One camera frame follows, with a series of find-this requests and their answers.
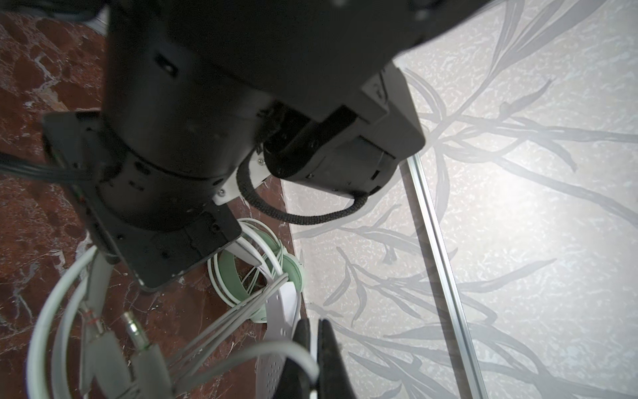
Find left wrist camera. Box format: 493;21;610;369
249;63;425;197

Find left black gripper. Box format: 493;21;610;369
43;111;241;291

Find mint green headphones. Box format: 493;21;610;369
207;218;307;308

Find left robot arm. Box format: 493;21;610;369
1;1;483;291

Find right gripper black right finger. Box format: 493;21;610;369
317;319;357;399

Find white headphones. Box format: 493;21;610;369
27;248;309;398

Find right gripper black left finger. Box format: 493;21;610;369
273;318;312;399

